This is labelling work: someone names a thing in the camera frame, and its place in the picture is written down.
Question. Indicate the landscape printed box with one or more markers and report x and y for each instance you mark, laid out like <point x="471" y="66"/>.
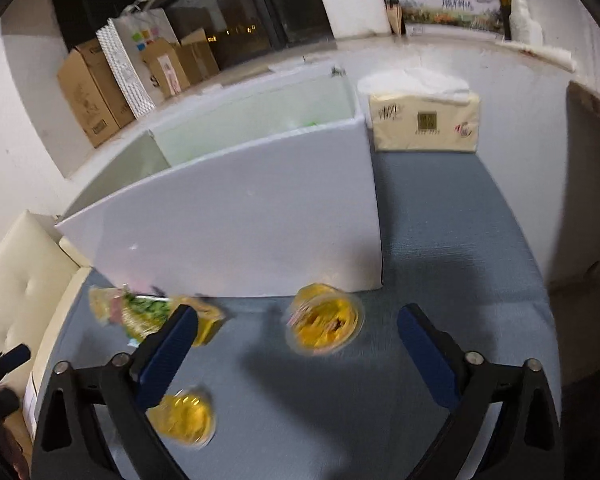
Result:
<point x="450" y="5"/>

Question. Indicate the dotted white paper bag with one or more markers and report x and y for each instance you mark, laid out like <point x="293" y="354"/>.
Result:
<point x="125" y="70"/>

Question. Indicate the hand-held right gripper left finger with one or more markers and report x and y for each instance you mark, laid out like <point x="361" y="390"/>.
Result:
<point x="169" y="355"/>

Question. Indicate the clear packet with green snack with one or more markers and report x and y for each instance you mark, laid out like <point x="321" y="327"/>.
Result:
<point x="130" y="310"/>

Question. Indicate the small open cardboard box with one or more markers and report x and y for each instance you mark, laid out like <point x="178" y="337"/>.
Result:
<point x="182" y="65"/>

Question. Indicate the white storage box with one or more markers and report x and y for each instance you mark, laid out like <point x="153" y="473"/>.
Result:
<point x="240" y="210"/>

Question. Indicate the yellow jelly cup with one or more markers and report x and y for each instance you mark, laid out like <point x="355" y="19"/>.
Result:
<point x="325" y="322"/>
<point x="186" y="417"/>
<point x="206" y="320"/>

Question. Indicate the white bag with coloured squares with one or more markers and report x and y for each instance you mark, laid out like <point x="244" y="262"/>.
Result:
<point x="150" y="30"/>

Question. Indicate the cream sofa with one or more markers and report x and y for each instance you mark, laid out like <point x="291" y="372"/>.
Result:
<point x="25" y="280"/>

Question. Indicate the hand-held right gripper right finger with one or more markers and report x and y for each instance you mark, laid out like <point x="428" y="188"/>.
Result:
<point x="427" y="355"/>

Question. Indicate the large cardboard box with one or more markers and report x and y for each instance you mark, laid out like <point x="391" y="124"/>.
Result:
<point x="92" y="95"/>

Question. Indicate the wooden shelf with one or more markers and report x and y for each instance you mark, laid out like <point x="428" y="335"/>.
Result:
<point x="597" y="105"/>

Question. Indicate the white plastic bottle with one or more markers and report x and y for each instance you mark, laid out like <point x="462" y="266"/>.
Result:
<point x="526" y="17"/>

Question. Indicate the white foam box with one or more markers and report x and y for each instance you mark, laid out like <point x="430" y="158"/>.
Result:
<point x="355" y="7"/>

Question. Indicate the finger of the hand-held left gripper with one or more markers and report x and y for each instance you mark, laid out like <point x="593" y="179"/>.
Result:
<point x="0" y="405"/>
<point x="10" y="360"/>

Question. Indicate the white tube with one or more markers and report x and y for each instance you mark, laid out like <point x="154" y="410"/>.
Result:
<point x="540" y="54"/>

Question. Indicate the yellow tissue pack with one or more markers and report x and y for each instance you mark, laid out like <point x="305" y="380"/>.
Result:
<point x="425" y="120"/>

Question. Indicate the black window frame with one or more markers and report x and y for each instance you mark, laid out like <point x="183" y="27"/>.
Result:
<point x="260" y="5"/>

